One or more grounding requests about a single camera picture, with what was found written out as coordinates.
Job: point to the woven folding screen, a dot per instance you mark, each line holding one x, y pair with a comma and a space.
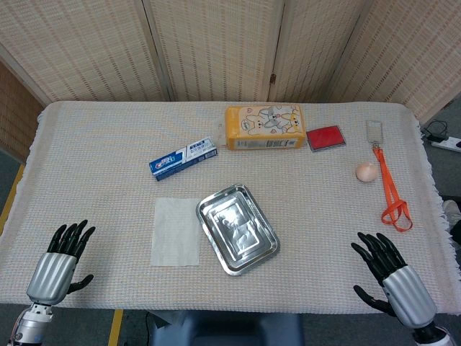
216, 47

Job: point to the pink egg-shaped ball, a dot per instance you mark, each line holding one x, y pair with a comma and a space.
366, 172

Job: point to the blue toothpaste box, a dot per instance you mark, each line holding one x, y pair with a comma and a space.
183, 157

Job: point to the white paper napkin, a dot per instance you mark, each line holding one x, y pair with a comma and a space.
176, 232

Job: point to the yellow rabbit print tissue pack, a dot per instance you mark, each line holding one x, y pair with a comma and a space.
264, 126

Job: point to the white power strip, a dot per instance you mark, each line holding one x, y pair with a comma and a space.
446, 143

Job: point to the clear plastic wrapper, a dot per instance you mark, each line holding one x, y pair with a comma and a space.
218, 134

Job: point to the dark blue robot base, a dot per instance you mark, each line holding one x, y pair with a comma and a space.
230, 329

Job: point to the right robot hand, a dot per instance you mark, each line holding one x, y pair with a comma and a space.
407, 288

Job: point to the white woven tablecloth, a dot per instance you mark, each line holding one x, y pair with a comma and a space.
108, 180

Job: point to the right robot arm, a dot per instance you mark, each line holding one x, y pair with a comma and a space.
432, 335

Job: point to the clear badge holder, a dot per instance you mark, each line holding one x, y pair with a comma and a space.
374, 130

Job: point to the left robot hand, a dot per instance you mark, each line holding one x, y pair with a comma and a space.
50, 274

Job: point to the red rectangular block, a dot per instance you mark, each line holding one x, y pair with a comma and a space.
326, 138

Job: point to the silver metal tray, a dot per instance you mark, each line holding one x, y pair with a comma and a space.
237, 229

